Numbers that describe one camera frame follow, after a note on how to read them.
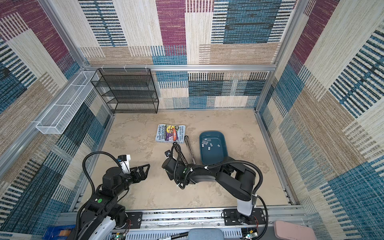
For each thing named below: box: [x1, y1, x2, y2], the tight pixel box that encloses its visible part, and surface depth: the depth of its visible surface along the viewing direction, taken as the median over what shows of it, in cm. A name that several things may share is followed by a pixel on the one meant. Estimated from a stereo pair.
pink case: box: [273, 220, 317, 240], surface depth 70 cm
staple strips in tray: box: [201, 138, 221, 151], surface depth 103 cm
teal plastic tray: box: [199, 130, 228, 165], surface depth 101 cm
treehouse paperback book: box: [155, 124, 186, 144], surface depth 107 cm
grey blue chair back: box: [188, 228, 224, 240], surface depth 69 cm
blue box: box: [42, 224, 76, 240], surface depth 67 cm
